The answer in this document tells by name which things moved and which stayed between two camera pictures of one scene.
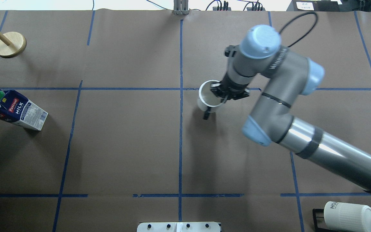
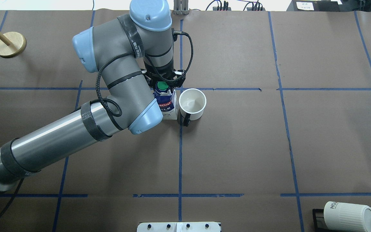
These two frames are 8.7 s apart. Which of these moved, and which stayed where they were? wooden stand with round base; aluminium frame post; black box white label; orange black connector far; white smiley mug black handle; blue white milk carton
Moved: blue white milk carton; white smiley mug black handle
Stayed: black box white label; orange black connector far; aluminium frame post; wooden stand with round base
